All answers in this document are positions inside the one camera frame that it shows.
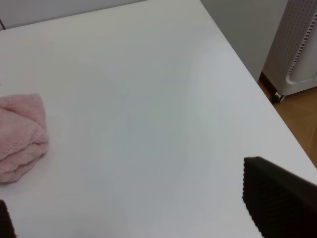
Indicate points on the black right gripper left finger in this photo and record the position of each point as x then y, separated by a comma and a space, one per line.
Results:
6, 225

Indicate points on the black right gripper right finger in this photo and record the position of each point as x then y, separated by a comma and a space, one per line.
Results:
280, 203

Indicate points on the pink rolled towel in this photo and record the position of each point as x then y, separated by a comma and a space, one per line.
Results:
23, 135

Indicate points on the white perforated air purifier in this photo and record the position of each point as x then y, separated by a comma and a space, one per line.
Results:
291, 64

